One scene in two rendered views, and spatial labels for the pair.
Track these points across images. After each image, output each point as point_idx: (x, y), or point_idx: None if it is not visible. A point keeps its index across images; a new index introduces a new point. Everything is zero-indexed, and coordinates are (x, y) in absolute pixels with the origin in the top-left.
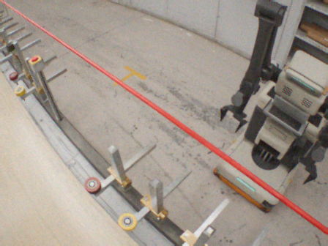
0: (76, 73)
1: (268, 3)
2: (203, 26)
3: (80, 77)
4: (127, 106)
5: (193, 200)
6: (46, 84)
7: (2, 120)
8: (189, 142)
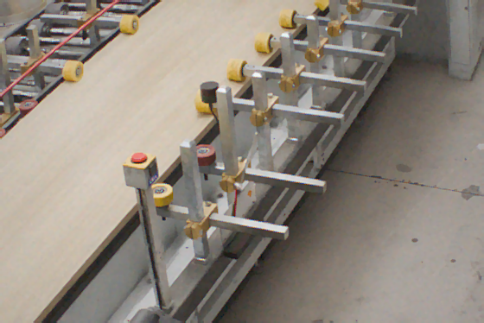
0: (477, 276)
1: (133, 319)
2: None
3: (468, 295)
4: None
5: None
6: (147, 222)
7: (72, 212)
8: None
